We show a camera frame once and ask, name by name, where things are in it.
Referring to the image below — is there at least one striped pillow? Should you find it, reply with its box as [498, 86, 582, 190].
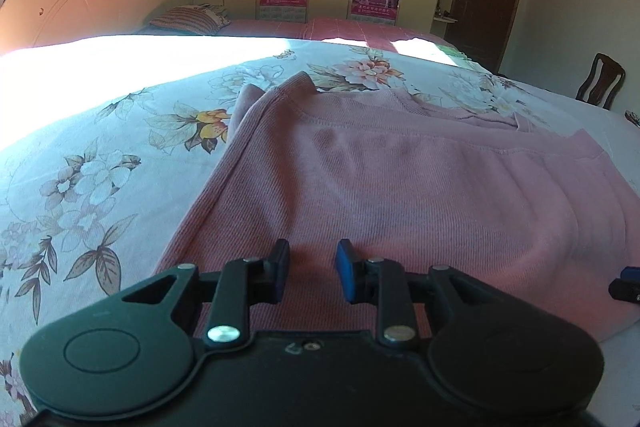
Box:
[149, 5, 232, 33]

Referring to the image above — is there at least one pink long-sleeve sweater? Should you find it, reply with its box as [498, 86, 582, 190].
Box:
[152, 72, 632, 344]

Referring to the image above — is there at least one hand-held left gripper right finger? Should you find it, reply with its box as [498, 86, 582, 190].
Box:
[335, 238, 507, 350]

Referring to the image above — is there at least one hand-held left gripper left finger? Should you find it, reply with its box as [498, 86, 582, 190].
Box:
[121, 238, 291, 348]

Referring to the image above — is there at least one pink checked bedspread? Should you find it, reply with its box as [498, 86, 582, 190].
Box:
[220, 17, 471, 58]

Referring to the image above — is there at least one floral bedsheet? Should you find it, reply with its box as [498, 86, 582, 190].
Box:
[0, 34, 640, 414]

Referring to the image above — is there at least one dark wooden chair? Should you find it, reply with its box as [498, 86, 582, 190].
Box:
[575, 53, 626, 110]

